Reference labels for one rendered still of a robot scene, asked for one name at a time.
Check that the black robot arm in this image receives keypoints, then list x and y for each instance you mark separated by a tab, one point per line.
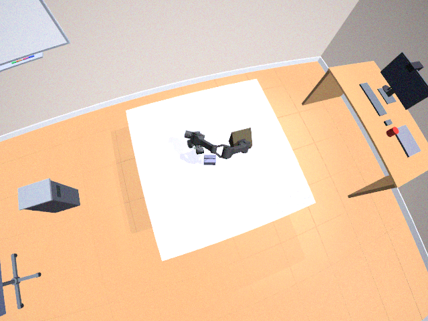
196	138

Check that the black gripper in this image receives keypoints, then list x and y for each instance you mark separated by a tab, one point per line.
199	150

